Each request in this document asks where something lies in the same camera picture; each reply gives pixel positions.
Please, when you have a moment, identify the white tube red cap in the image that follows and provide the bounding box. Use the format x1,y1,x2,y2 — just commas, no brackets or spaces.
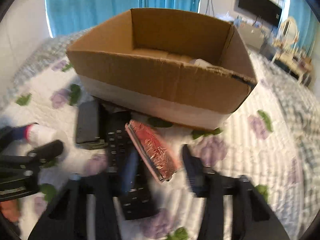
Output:
25,124,68,147

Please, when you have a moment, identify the black remote control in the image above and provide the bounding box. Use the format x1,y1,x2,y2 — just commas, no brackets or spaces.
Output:
106,111,157,220

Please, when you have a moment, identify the grey power bank charger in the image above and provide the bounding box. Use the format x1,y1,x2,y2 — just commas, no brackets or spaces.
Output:
75,100,107,150

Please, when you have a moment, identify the red patterned box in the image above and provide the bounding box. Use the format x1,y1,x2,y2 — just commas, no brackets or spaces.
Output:
125,120,181,183

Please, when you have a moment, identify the white handheld massager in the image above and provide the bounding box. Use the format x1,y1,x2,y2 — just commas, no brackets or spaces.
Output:
189,59,214,68

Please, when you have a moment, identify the person's left hand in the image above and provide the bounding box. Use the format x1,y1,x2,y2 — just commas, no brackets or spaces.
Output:
0,199,21,223

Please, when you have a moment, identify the white floral quilt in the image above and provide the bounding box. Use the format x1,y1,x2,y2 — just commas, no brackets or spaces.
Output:
0,29,301,240

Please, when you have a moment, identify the grey checkered blanket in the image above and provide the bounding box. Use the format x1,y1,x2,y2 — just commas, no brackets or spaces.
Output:
64,33,319,238

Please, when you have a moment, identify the brown cardboard box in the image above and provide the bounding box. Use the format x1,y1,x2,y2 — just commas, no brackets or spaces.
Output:
67,8,257,131

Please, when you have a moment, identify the white vanity table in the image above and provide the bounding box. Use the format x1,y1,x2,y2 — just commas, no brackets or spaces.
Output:
271,42,313,85

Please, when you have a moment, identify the silver mini fridge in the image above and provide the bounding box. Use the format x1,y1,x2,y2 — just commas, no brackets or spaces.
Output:
238,23,265,52

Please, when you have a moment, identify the oval vanity mirror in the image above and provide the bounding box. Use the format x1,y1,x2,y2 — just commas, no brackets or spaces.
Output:
279,16,299,46

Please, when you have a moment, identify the blue curtain by wardrobe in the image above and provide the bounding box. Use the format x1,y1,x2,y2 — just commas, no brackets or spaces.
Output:
289,0,319,56

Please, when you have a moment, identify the black wall television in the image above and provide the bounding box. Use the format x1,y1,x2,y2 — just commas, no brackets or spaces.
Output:
238,0,282,27

